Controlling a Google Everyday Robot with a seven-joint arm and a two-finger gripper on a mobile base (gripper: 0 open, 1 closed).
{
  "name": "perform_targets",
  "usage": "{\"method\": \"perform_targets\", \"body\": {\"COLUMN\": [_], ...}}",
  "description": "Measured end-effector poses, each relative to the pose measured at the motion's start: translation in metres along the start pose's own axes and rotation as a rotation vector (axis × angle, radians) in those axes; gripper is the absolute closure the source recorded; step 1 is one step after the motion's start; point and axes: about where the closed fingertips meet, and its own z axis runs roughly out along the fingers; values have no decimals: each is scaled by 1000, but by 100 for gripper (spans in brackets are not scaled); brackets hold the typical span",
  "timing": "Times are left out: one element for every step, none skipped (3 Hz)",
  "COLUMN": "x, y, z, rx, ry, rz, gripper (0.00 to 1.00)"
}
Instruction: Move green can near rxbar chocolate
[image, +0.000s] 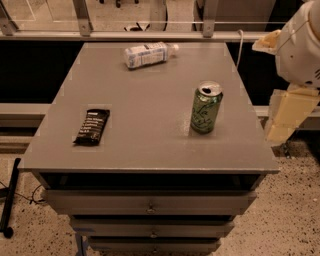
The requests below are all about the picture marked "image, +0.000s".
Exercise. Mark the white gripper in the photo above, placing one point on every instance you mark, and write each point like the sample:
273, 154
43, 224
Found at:
297, 55

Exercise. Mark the green soda can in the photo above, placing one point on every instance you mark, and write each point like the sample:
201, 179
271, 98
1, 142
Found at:
205, 108

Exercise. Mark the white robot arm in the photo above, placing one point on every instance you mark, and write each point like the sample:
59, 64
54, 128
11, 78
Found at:
296, 48

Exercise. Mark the black rxbar chocolate bar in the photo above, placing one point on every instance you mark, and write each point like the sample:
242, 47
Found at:
91, 130

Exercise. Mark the clear plastic water bottle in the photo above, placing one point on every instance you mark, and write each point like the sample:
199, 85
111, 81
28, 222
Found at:
149, 54

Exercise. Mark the grey drawer cabinet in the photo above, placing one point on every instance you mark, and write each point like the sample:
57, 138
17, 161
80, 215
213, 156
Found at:
148, 143

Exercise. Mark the top grey drawer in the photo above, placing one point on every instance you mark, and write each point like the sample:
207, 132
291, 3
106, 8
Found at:
85, 202

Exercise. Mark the grey drawer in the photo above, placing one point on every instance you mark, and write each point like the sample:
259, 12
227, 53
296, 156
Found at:
85, 202
154, 245
153, 228

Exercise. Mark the bottom grey drawer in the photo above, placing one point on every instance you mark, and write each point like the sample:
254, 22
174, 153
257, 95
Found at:
154, 245

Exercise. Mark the middle grey drawer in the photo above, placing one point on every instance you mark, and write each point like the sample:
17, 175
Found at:
153, 228

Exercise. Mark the black stand leg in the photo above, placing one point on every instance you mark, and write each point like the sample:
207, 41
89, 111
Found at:
8, 194

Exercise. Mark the metal window rail frame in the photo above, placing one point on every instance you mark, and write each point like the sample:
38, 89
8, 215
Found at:
135, 20

